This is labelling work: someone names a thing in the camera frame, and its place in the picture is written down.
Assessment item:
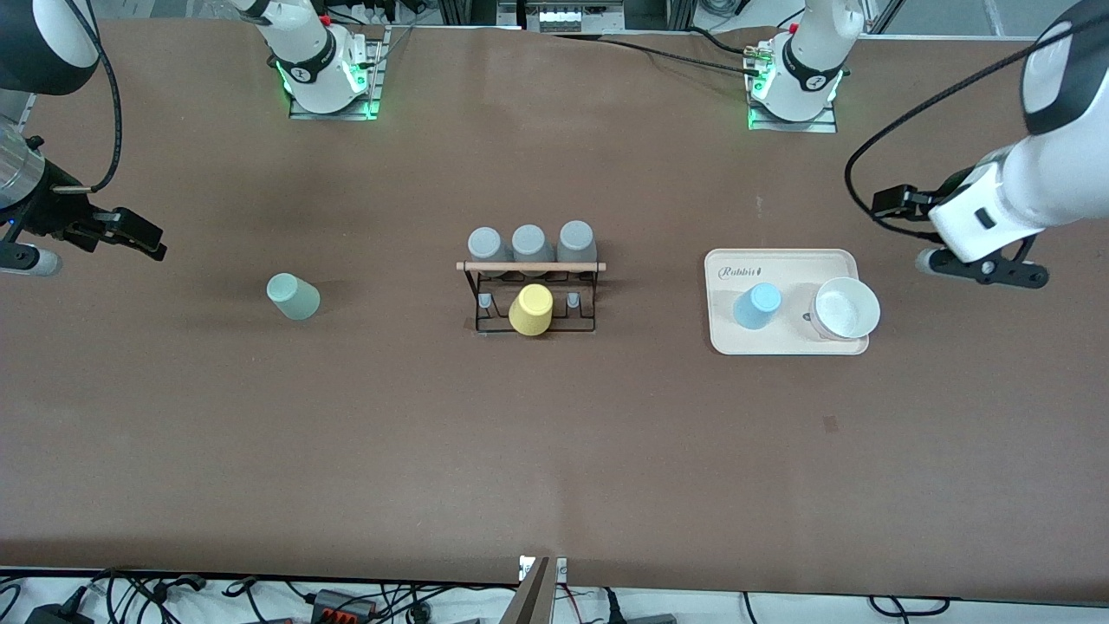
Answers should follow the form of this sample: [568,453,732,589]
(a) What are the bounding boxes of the light blue cup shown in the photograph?
[733,283,782,330]

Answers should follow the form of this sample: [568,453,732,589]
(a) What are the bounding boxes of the mint green cup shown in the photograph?
[266,273,321,322]

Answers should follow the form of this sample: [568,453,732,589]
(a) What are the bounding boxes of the white bowl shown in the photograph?
[810,276,881,341]

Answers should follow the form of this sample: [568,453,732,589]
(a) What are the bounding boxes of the beige rabbit tray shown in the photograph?
[704,249,870,356]

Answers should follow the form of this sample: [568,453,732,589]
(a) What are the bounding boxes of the grey cup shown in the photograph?
[468,227,508,278]
[511,224,554,276]
[556,220,599,276]

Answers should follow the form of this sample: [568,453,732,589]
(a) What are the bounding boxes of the black power adapter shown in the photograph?
[24,601,98,624]

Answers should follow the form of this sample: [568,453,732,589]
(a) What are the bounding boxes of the grey device with white buttons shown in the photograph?
[522,0,609,34]

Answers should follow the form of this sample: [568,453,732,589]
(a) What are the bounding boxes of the yellow cup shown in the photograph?
[509,283,555,336]

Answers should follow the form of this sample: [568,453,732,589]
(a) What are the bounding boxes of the black power strip red switches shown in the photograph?
[310,588,379,623]

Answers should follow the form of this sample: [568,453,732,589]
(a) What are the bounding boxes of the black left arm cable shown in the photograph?
[844,16,1084,239]

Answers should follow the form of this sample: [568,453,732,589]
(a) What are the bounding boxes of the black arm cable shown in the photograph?
[844,16,1084,239]
[50,0,124,193]

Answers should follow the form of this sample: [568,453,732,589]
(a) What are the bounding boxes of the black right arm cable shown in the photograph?
[50,0,124,193]

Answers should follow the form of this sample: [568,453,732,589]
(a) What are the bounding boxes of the long black table cable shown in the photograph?
[554,33,756,77]

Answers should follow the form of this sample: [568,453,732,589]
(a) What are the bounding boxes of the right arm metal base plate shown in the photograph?
[289,26,387,121]

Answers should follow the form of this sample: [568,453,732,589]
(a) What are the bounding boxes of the tangled black cables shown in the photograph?
[0,568,291,624]

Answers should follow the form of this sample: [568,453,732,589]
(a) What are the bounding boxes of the black wire cup rack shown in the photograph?
[457,258,607,335]

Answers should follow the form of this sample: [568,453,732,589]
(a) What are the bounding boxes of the looped black cable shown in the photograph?
[869,595,951,618]

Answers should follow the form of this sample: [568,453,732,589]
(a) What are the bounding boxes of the grey angled post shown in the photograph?
[501,556,557,624]

